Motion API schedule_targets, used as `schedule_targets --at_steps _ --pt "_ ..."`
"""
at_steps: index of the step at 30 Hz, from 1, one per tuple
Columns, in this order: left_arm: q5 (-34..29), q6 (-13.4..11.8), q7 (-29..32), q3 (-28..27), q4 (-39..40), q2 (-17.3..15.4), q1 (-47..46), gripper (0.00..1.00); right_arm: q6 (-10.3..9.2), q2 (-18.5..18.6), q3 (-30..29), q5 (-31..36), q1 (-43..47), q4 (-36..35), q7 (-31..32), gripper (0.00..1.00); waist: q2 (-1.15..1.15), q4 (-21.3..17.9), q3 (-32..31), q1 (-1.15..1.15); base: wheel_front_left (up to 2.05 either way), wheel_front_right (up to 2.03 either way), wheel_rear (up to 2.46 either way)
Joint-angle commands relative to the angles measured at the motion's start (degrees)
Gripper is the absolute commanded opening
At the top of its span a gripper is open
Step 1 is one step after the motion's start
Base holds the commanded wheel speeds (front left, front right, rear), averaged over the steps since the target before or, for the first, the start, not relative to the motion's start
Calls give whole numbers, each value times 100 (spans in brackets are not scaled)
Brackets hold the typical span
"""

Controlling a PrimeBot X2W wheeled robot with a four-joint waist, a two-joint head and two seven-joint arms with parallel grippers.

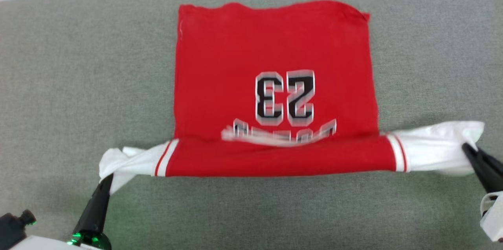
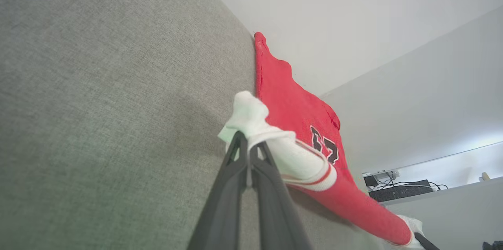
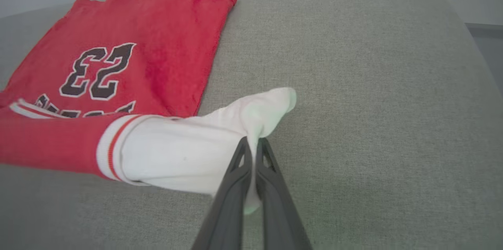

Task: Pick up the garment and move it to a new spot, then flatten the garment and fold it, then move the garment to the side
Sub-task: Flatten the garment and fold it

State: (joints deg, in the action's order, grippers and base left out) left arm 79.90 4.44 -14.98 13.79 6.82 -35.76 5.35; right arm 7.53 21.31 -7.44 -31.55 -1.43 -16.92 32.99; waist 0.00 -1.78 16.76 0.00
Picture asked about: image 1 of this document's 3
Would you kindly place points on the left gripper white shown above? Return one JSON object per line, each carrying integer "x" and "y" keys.
{"x": 88, "y": 242}

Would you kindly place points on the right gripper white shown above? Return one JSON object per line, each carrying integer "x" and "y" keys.
{"x": 495, "y": 214}

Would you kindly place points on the red and white jersey 23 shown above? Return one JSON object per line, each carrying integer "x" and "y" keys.
{"x": 275, "y": 85}

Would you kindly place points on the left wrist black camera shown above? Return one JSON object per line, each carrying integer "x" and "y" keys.
{"x": 13, "y": 228}

